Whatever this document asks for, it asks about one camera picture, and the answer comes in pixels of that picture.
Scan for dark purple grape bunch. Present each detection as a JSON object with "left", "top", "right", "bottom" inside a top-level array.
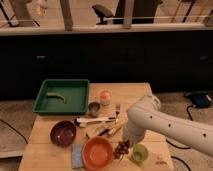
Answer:
[{"left": 114, "top": 141, "right": 130, "bottom": 159}]

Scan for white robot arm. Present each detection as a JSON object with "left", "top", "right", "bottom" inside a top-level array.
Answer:
[{"left": 123, "top": 95, "right": 213, "bottom": 157}]

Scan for dark purple bowl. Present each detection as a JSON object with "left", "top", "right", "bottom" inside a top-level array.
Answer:
[{"left": 50, "top": 121, "right": 76, "bottom": 147}]

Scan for red orange bowl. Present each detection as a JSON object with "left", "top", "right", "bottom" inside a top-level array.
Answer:
[{"left": 82, "top": 136, "right": 113, "bottom": 171}]

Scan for clear jar orange contents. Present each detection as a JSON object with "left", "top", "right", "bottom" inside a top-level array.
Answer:
[{"left": 99, "top": 90, "right": 112, "bottom": 106}]

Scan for small metal cup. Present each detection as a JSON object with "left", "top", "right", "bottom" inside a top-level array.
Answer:
[{"left": 88, "top": 102, "right": 100, "bottom": 117}]

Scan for beige wooden utensil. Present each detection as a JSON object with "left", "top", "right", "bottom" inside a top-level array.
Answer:
[{"left": 86, "top": 125, "right": 111, "bottom": 139}]

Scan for green plastic tray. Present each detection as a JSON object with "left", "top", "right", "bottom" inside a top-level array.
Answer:
[{"left": 33, "top": 79, "right": 90, "bottom": 115}]

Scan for green banana in tray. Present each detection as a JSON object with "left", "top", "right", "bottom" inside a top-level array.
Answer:
[{"left": 46, "top": 92, "right": 66, "bottom": 103}]

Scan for blue sponge cloth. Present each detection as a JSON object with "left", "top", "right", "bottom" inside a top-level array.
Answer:
[{"left": 71, "top": 144, "right": 84, "bottom": 169}]

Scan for light green cup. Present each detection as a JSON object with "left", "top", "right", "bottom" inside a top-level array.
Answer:
[{"left": 131, "top": 144, "right": 149, "bottom": 164}]

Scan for black office chair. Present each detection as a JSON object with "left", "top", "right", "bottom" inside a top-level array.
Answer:
[{"left": 92, "top": 4, "right": 113, "bottom": 25}]

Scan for blue black floor device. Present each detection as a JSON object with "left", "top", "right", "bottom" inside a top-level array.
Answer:
[{"left": 186, "top": 92, "right": 212, "bottom": 108}]

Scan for white handled utensil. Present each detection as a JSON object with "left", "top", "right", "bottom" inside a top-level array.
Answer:
[{"left": 75, "top": 117, "right": 116, "bottom": 127}]

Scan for black floor cable right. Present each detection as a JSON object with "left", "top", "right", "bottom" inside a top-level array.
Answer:
[{"left": 165, "top": 104, "right": 198, "bottom": 171}]

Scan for black floor cable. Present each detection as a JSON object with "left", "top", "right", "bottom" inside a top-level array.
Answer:
[
  {"left": 165, "top": 104, "right": 198, "bottom": 171},
  {"left": 0, "top": 118, "right": 30, "bottom": 145}
]

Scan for black floor cable left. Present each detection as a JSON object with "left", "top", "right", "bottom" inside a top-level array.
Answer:
[{"left": 0, "top": 118, "right": 30, "bottom": 145}]

